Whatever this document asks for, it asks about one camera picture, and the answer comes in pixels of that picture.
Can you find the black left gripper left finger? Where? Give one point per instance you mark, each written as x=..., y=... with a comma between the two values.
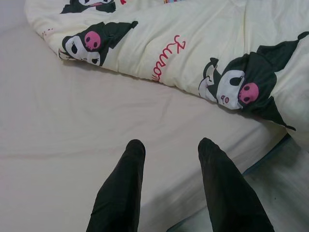
x=120, y=198

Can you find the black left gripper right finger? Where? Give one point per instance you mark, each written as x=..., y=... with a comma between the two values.
x=229, y=198

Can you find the bed with beige sheet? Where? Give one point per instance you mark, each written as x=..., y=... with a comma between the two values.
x=72, y=108

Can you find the cream cartoon print comforter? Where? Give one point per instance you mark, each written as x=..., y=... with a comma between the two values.
x=169, y=24

